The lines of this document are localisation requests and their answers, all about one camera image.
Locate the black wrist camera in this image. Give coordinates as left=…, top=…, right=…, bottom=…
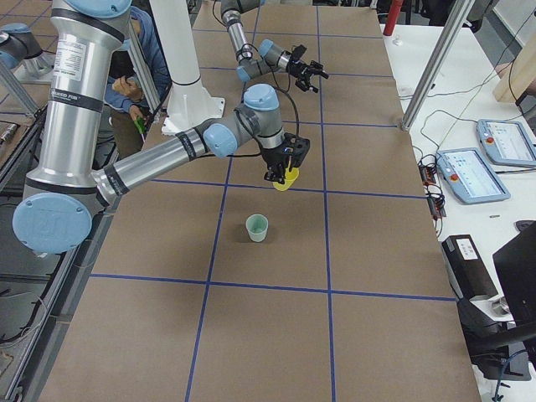
left=290, top=44, right=307, bottom=64

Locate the person in blue hoodie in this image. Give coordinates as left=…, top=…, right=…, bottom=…
left=105, top=6, right=171, bottom=159

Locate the blue teach pendant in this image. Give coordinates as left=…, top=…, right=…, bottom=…
left=436, top=147, right=511, bottom=204
left=477, top=119, right=535, bottom=168

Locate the brown paper table cover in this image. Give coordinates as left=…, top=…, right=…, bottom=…
left=40, top=6, right=479, bottom=401

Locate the far blue teach pendant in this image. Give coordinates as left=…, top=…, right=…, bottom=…
left=477, top=119, right=535, bottom=168

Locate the aluminium frame post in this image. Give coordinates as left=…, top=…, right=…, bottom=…
left=400, top=0, right=475, bottom=131

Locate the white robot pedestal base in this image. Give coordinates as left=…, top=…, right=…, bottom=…
left=150, top=0, right=225, bottom=136

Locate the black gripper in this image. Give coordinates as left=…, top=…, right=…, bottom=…
left=287, top=59, right=329, bottom=93
left=260, top=132, right=311, bottom=182

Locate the yellow plastic cup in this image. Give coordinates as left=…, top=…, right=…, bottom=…
left=272, top=167, right=300, bottom=191

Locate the black power box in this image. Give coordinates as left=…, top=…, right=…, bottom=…
left=441, top=234, right=498, bottom=301

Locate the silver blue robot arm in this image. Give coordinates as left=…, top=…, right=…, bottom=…
left=220, top=0, right=329, bottom=93
left=12, top=1, right=310, bottom=254

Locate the near blue teach pendant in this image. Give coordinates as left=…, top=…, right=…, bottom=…
left=436, top=147, right=511, bottom=204

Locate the green plastic cup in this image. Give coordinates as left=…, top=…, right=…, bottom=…
left=245, top=214, right=269, bottom=243

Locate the black computer monitor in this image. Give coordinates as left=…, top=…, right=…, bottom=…
left=492, top=224, right=535, bottom=324

